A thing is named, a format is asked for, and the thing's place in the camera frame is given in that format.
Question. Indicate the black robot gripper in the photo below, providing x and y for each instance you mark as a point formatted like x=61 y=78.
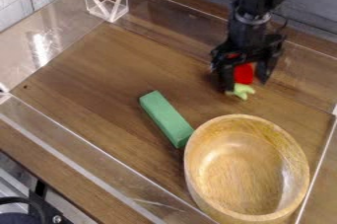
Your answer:
x=230 y=55

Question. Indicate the red plush strawberry toy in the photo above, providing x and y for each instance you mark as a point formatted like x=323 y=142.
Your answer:
x=245 y=78

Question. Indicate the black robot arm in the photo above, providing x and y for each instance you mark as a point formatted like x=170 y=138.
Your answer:
x=250 y=44

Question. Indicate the green rectangular block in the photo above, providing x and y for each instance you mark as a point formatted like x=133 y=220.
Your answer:
x=170 y=121

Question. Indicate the wooden bowl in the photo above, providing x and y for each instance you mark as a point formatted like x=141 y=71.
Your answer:
x=246 y=169

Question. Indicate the clear acrylic corner bracket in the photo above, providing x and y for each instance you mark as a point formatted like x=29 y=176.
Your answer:
x=110 y=10

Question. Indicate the clear acrylic barrier wall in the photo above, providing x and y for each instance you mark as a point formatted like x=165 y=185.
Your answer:
x=74 y=73

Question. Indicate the black clamp mount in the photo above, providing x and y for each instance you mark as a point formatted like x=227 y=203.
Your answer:
x=43 y=210

